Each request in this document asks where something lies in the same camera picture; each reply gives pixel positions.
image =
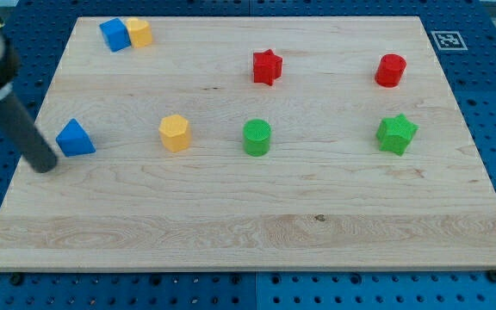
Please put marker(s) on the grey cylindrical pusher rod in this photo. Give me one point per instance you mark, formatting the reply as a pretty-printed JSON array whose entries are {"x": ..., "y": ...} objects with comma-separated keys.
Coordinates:
[{"x": 18, "y": 125}]

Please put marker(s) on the blue triangle block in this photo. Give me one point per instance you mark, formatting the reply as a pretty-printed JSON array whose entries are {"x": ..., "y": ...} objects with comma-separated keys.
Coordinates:
[{"x": 74, "y": 141}]

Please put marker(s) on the blue cube block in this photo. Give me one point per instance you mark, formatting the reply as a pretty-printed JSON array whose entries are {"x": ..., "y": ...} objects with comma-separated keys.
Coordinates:
[{"x": 115, "y": 34}]

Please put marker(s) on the yellow heart block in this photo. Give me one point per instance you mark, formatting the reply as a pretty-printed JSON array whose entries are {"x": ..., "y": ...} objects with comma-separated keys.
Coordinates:
[{"x": 139, "y": 31}]

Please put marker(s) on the yellow hexagon block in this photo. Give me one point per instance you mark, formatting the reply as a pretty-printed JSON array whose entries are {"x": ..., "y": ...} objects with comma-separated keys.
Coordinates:
[{"x": 175, "y": 133}]

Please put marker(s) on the wooden board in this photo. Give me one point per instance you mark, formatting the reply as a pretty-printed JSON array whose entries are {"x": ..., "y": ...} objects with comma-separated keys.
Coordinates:
[{"x": 324, "y": 197}]

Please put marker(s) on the green cylinder block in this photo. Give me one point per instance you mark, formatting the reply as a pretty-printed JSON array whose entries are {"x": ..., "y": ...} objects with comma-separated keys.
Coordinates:
[{"x": 256, "y": 137}]

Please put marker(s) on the red star block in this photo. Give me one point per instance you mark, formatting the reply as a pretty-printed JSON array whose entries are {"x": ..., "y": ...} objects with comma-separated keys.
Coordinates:
[{"x": 266, "y": 67}]

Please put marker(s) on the red cylinder block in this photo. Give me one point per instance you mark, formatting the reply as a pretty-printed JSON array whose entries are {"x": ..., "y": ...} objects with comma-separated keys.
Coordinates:
[{"x": 390, "y": 70}]

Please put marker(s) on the green star block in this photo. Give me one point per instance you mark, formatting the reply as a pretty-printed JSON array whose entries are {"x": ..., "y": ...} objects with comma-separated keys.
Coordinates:
[{"x": 395, "y": 134}]

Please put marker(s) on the white fiducial marker tag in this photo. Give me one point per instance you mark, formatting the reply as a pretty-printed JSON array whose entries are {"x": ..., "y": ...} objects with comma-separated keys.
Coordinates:
[{"x": 447, "y": 40}]

